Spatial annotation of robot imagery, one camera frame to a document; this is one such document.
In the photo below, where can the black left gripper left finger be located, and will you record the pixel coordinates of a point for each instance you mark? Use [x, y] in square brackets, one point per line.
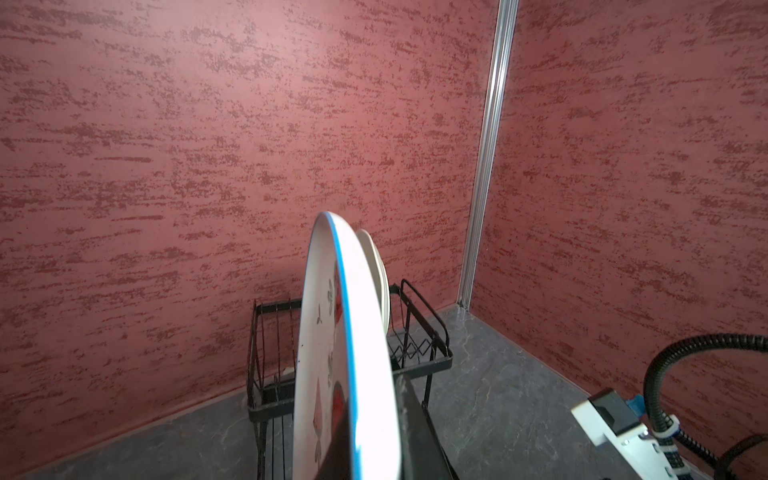
[337, 463]

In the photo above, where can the white plate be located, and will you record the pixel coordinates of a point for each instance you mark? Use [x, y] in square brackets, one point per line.
[343, 363]

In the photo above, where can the black metal dish rack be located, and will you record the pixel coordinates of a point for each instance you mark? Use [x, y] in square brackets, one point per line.
[418, 346]

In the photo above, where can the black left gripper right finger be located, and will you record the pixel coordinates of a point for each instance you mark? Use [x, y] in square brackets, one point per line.
[422, 455]

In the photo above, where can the cream plate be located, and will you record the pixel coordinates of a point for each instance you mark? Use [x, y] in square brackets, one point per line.
[379, 275]

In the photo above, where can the aluminium right corner post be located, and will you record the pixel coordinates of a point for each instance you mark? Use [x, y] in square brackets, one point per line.
[493, 107]

